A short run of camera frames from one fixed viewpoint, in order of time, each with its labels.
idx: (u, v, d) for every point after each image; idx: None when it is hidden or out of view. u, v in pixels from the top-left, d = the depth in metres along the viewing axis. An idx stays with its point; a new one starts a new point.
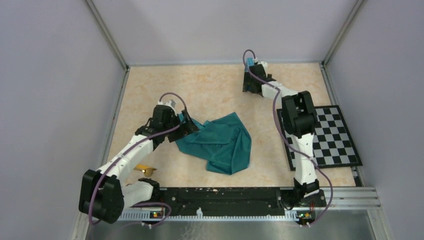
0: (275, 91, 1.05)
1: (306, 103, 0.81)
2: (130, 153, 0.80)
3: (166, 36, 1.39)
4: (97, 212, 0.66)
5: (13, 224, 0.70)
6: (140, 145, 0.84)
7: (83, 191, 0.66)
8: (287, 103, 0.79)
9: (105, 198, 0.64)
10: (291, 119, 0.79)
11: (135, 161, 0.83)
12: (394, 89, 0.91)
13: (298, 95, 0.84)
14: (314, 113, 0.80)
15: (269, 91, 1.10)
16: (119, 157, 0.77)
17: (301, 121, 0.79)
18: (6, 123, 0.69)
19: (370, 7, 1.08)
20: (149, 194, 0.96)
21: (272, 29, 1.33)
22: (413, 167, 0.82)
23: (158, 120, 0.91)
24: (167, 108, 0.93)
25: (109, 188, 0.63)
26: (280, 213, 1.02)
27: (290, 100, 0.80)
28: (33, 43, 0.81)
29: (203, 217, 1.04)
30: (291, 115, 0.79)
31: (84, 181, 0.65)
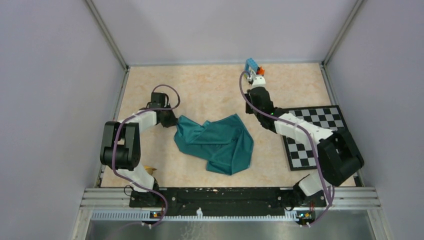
0: (298, 130, 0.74)
1: (347, 143, 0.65)
2: (142, 114, 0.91)
3: (166, 36, 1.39)
4: (119, 157, 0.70)
5: (13, 223, 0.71)
6: (147, 113, 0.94)
7: (105, 138, 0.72)
8: (327, 149, 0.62)
9: (128, 138, 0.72)
10: (338, 170, 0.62)
11: (145, 125, 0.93)
12: (394, 89, 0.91)
13: (333, 134, 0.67)
14: (359, 155, 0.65)
15: (287, 129, 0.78)
16: (133, 115, 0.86)
17: (346, 167, 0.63)
18: (6, 124, 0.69)
19: (370, 7, 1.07)
20: (151, 182, 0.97)
21: (272, 29, 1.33)
22: (412, 167, 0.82)
23: (156, 102, 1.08)
24: (162, 94, 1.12)
25: (132, 128, 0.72)
26: (280, 213, 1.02)
27: (328, 144, 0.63)
28: (34, 44, 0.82)
29: (203, 217, 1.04)
30: (336, 165, 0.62)
31: (106, 128, 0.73)
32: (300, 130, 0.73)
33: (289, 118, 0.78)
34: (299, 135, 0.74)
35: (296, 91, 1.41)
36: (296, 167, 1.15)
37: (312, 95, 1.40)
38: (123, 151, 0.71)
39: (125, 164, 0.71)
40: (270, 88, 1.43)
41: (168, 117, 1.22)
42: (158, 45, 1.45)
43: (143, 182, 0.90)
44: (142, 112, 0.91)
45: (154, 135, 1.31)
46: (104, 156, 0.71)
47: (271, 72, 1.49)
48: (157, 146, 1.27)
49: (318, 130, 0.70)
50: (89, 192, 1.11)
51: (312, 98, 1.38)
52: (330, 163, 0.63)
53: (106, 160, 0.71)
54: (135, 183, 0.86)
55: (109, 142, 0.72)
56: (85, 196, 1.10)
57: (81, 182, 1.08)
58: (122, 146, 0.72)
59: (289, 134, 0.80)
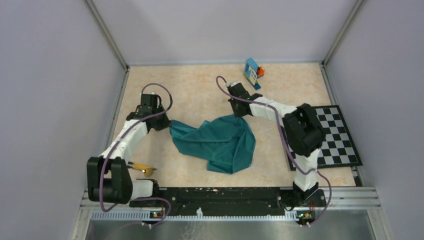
0: (268, 109, 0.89)
1: (309, 117, 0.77)
2: (127, 136, 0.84)
3: (165, 36, 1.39)
4: (108, 194, 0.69)
5: (12, 225, 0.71)
6: (135, 129, 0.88)
7: (90, 179, 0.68)
8: (290, 121, 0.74)
9: (114, 178, 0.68)
10: (300, 138, 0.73)
11: (134, 143, 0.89)
12: (394, 89, 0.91)
13: (298, 110, 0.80)
14: (320, 127, 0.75)
15: (259, 109, 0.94)
16: (118, 141, 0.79)
17: (309, 138, 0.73)
18: (6, 123, 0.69)
19: (370, 7, 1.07)
20: (151, 189, 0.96)
21: (271, 29, 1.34)
22: (413, 167, 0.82)
23: (147, 105, 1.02)
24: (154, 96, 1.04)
25: (118, 165, 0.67)
26: (280, 213, 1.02)
27: (292, 117, 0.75)
28: (33, 44, 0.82)
29: (203, 217, 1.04)
30: (299, 134, 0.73)
31: (89, 168, 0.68)
32: (269, 108, 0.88)
33: (262, 100, 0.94)
34: (269, 112, 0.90)
35: (296, 90, 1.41)
36: None
37: (312, 95, 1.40)
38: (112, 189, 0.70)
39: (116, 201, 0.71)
40: (270, 88, 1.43)
41: (160, 120, 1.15)
42: (158, 45, 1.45)
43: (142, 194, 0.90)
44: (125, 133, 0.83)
45: (153, 135, 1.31)
46: (92, 194, 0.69)
47: (271, 72, 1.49)
48: (157, 146, 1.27)
49: (285, 107, 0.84)
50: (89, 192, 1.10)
51: (312, 98, 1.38)
52: (291, 132, 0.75)
53: (96, 197, 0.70)
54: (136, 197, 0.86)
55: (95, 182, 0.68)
56: (85, 197, 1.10)
57: (81, 182, 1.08)
58: (110, 184, 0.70)
59: (263, 114, 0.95)
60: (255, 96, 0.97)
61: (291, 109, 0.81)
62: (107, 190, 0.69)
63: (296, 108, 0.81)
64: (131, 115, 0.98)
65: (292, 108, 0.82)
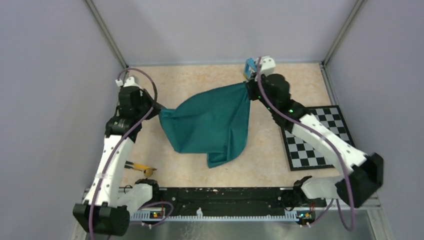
0: (323, 143, 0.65)
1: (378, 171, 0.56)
2: (113, 164, 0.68)
3: (165, 36, 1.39)
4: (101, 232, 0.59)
5: (13, 225, 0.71)
6: (117, 151, 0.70)
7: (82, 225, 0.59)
8: (360, 180, 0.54)
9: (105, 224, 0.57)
10: (360, 198, 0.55)
11: (122, 166, 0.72)
12: (394, 89, 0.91)
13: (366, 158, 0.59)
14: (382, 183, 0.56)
15: (310, 135, 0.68)
16: (101, 179, 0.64)
17: (367, 196, 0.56)
18: (7, 123, 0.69)
19: (369, 7, 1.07)
20: (150, 194, 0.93)
21: (271, 29, 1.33)
22: (413, 168, 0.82)
23: (129, 107, 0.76)
24: (133, 90, 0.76)
25: (107, 213, 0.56)
26: (280, 213, 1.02)
27: (360, 173, 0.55)
28: (33, 45, 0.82)
29: (203, 217, 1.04)
30: (361, 194, 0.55)
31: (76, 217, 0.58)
32: (326, 144, 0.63)
33: (312, 123, 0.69)
34: (318, 143, 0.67)
35: (296, 91, 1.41)
36: (296, 167, 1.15)
37: (312, 95, 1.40)
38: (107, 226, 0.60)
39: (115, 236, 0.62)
40: None
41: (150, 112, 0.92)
42: (158, 45, 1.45)
43: (141, 201, 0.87)
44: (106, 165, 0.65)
45: (153, 135, 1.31)
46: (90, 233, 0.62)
47: None
48: (157, 146, 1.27)
49: (348, 149, 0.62)
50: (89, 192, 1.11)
51: (311, 99, 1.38)
52: (349, 187, 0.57)
53: None
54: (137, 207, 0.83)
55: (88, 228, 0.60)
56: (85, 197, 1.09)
57: (81, 182, 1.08)
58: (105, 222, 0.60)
59: (310, 141, 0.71)
60: (298, 108, 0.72)
61: (358, 159, 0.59)
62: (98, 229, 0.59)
63: (364, 157, 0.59)
64: (108, 126, 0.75)
65: (359, 155, 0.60)
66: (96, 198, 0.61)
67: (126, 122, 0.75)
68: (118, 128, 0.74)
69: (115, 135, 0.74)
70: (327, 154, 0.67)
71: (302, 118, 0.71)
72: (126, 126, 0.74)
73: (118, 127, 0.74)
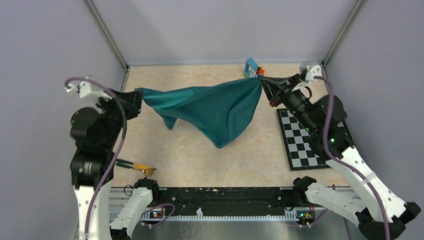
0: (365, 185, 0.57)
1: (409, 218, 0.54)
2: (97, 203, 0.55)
3: (165, 36, 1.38)
4: None
5: (12, 226, 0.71)
6: (96, 203, 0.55)
7: None
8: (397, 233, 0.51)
9: None
10: None
11: (106, 209, 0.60)
12: (394, 88, 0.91)
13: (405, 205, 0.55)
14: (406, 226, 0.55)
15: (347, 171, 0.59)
16: None
17: None
18: (7, 122, 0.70)
19: (370, 7, 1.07)
20: (151, 198, 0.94)
21: (272, 29, 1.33)
22: (413, 168, 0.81)
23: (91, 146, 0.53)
24: (90, 123, 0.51)
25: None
26: (280, 212, 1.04)
27: (397, 224, 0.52)
28: (34, 45, 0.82)
29: (203, 217, 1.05)
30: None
31: None
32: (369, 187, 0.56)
33: (354, 159, 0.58)
34: (357, 183, 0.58)
35: None
36: (296, 167, 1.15)
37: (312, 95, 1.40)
38: None
39: None
40: None
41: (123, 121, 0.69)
42: (158, 45, 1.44)
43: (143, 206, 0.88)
44: (88, 225, 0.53)
45: (153, 135, 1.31)
46: None
47: (271, 72, 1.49)
48: (156, 146, 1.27)
49: (390, 197, 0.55)
50: None
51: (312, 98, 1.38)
52: (381, 235, 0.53)
53: None
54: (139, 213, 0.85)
55: None
56: None
57: None
58: None
59: (343, 174, 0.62)
60: (340, 138, 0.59)
61: (398, 210, 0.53)
62: None
63: (404, 208, 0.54)
64: (73, 176, 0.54)
65: (399, 205, 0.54)
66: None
67: (94, 164, 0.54)
68: (85, 176, 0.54)
69: (86, 185, 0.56)
70: (363, 195, 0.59)
71: (343, 151, 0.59)
72: (96, 168, 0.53)
73: (85, 174, 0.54)
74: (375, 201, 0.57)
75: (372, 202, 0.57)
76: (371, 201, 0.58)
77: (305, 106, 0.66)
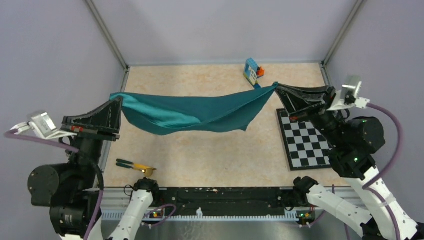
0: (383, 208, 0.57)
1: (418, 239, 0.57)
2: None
3: (165, 36, 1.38)
4: None
5: (12, 226, 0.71)
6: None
7: None
8: None
9: None
10: None
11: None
12: (394, 89, 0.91)
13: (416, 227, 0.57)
14: None
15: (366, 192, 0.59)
16: None
17: None
18: (7, 122, 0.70)
19: (370, 7, 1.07)
20: (151, 200, 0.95)
21: (272, 29, 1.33)
22: (413, 168, 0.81)
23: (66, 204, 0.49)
24: (50, 190, 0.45)
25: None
26: (280, 212, 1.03)
27: None
28: (34, 44, 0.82)
29: (203, 217, 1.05)
30: None
31: None
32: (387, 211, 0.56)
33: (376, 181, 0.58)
34: (374, 203, 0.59)
35: None
36: (296, 167, 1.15)
37: None
38: None
39: None
40: None
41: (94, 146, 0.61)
42: (158, 44, 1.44)
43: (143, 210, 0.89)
44: None
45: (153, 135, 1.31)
46: None
47: (271, 72, 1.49)
48: (157, 146, 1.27)
49: (404, 219, 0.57)
50: None
51: None
52: None
53: None
54: (139, 218, 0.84)
55: None
56: None
57: None
58: None
59: (360, 193, 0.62)
60: (364, 157, 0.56)
61: (411, 232, 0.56)
62: None
63: (416, 229, 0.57)
64: (54, 225, 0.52)
65: (411, 227, 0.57)
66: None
67: (74, 214, 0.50)
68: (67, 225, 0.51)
69: (71, 232, 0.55)
70: (377, 215, 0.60)
71: (366, 171, 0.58)
72: (78, 217, 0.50)
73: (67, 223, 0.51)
74: (389, 225, 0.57)
75: (385, 223, 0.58)
76: (385, 223, 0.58)
77: (337, 123, 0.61)
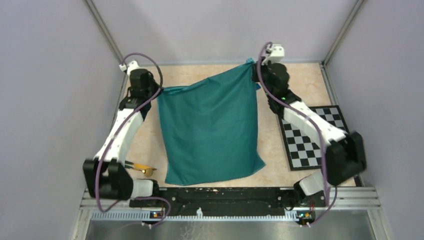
0: (308, 123, 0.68)
1: (357, 150, 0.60)
2: (122, 131, 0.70)
3: (165, 35, 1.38)
4: (105, 193, 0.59)
5: (15, 227, 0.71)
6: (129, 122, 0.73)
7: (90, 183, 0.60)
8: (335, 152, 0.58)
9: (115, 180, 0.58)
10: (338, 171, 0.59)
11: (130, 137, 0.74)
12: (394, 89, 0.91)
13: (344, 138, 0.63)
14: (364, 162, 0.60)
15: (296, 118, 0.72)
16: (112, 139, 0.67)
17: (349, 172, 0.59)
18: (8, 124, 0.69)
19: (370, 7, 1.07)
20: (151, 189, 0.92)
21: (271, 29, 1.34)
22: (412, 169, 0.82)
23: (138, 89, 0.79)
24: (141, 73, 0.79)
25: (116, 168, 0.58)
26: (280, 213, 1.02)
27: (338, 146, 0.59)
28: (33, 44, 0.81)
29: (203, 217, 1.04)
30: (340, 167, 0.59)
31: (85, 171, 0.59)
32: (310, 122, 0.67)
33: (300, 107, 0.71)
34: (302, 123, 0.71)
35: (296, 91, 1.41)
36: (296, 167, 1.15)
37: (312, 95, 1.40)
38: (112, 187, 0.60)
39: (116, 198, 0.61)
40: None
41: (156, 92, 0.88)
42: (158, 45, 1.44)
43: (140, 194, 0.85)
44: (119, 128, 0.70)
45: (153, 135, 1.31)
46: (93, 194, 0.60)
47: None
48: (157, 146, 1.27)
49: (330, 128, 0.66)
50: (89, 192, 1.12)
51: (311, 98, 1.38)
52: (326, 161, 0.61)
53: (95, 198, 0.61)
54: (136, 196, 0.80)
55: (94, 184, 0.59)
56: (85, 197, 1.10)
57: (80, 183, 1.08)
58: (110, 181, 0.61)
59: (297, 124, 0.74)
60: (289, 96, 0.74)
61: (338, 135, 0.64)
62: (104, 188, 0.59)
63: (343, 134, 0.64)
64: (122, 104, 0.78)
65: (339, 133, 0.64)
66: (107, 153, 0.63)
67: (138, 100, 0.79)
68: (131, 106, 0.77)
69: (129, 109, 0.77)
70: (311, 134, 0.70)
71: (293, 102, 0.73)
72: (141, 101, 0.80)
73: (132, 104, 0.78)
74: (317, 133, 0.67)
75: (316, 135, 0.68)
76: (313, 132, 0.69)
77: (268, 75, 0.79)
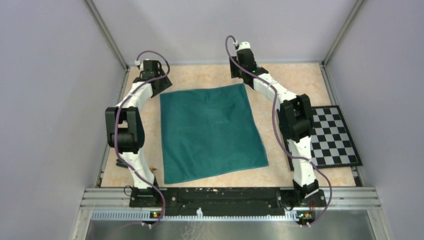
0: (270, 89, 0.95)
1: (304, 106, 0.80)
2: (138, 92, 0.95)
3: (165, 35, 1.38)
4: (123, 140, 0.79)
5: (13, 226, 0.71)
6: (142, 88, 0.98)
7: (109, 126, 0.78)
8: (286, 108, 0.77)
9: (130, 123, 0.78)
10: (289, 125, 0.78)
11: (142, 100, 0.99)
12: (393, 89, 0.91)
13: (296, 99, 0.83)
14: (312, 118, 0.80)
15: (262, 86, 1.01)
16: (130, 97, 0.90)
17: (299, 125, 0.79)
18: (8, 123, 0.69)
19: (370, 7, 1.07)
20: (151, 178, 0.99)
21: (271, 29, 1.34)
22: (412, 168, 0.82)
23: (150, 70, 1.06)
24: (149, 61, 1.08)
25: (132, 115, 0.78)
26: (280, 213, 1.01)
27: (289, 105, 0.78)
28: (34, 44, 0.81)
29: (203, 217, 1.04)
30: (290, 122, 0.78)
31: (108, 117, 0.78)
32: (271, 89, 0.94)
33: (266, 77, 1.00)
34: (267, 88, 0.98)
35: (296, 90, 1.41)
36: None
37: (312, 95, 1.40)
38: (128, 135, 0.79)
39: (131, 145, 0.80)
40: None
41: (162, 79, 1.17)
42: (158, 45, 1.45)
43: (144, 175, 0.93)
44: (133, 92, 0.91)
45: (153, 135, 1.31)
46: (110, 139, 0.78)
47: (271, 72, 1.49)
48: (157, 146, 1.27)
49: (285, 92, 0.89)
50: (89, 192, 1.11)
51: (312, 98, 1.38)
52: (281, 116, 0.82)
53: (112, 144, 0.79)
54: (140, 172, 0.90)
55: (113, 129, 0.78)
56: (85, 196, 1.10)
57: (80, 182, 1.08)
58: (126, 130, 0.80)
59: (263, 91, 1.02)
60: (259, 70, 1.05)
61: (290, 96, 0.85)
62: (122, 137, 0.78)
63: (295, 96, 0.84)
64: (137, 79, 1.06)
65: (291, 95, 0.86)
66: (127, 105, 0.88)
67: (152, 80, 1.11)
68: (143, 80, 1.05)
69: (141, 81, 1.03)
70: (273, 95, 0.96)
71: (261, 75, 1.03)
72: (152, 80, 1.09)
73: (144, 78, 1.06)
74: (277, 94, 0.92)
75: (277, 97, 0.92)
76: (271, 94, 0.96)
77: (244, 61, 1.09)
